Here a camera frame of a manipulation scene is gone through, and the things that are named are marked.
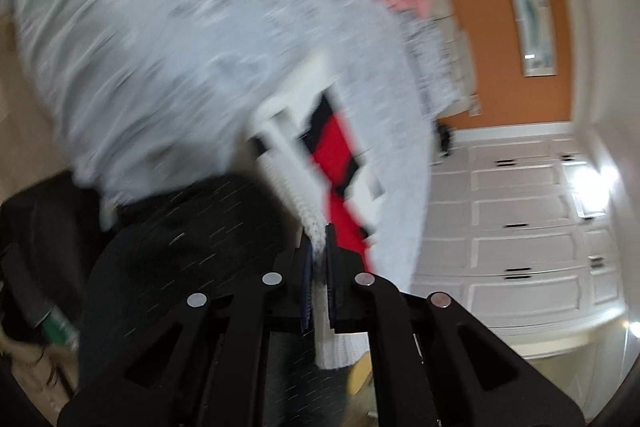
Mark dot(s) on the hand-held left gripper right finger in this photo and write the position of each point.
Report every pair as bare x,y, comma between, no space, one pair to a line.
331,279

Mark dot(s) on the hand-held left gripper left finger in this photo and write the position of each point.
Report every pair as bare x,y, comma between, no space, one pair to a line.
305,287

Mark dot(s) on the white red black knit garment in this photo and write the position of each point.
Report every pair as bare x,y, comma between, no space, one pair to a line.
340,147

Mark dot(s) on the black speckled cloth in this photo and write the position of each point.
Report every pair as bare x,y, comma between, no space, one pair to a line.
175,227

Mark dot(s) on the small dark object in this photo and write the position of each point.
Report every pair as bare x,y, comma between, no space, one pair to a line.
443,142

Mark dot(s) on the white panelled cabinet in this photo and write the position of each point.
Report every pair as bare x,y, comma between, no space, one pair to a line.
520,212

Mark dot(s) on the green object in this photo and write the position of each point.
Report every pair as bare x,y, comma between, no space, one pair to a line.
60,329

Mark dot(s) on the white printed bedding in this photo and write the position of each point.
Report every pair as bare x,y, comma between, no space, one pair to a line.
440,42

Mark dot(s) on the framed wall picture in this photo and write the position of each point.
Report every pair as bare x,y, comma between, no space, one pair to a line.
530,2

